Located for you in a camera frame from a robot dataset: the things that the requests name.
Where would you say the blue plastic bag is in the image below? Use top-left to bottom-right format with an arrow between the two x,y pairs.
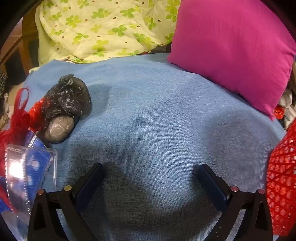
5,144 -> 58,216

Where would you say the red foil wrapper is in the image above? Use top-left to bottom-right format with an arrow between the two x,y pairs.
273,107 -> 286,120

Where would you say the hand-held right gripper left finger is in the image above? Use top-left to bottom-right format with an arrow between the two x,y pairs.
27,162 -> 105,241

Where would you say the blue toothpaste box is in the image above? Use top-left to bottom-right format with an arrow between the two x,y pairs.
24,131 -> 47,149

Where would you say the wooden chair frame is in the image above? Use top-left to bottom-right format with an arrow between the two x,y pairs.
0,14 -> 41,77

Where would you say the black white dotted cloth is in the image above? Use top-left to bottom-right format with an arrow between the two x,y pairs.
0,71 -> 8,93

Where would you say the green clover print quilt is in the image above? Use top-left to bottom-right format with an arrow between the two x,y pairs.
37,0 -> 183,64

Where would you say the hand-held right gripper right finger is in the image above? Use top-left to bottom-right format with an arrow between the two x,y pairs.
197,164 -> 274,241

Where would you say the magenta pillow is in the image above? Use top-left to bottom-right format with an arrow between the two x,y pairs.
167,0 -> 296,121

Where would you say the black plastic bag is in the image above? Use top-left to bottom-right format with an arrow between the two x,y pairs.
43,75 -> 93,144

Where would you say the light blue blanket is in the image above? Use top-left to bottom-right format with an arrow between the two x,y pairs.
21,54 -> 287,241

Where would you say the red plastic bag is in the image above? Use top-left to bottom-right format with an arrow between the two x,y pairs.
0,87 -> 50,167

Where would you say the red plastic basket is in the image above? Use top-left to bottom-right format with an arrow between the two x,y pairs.
266,125 -> 296,237

